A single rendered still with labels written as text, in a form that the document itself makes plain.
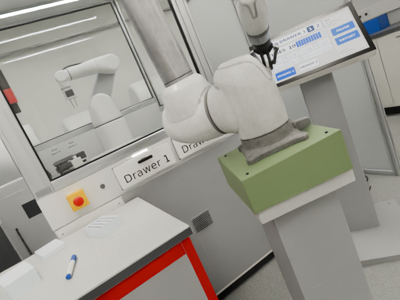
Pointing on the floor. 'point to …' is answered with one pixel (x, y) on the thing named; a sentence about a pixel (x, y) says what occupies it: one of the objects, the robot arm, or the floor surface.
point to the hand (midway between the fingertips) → (269, 69)
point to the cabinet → (202, 216)
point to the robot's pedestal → (316, 244)
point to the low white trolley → (125, 262)
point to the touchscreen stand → (331, 106)
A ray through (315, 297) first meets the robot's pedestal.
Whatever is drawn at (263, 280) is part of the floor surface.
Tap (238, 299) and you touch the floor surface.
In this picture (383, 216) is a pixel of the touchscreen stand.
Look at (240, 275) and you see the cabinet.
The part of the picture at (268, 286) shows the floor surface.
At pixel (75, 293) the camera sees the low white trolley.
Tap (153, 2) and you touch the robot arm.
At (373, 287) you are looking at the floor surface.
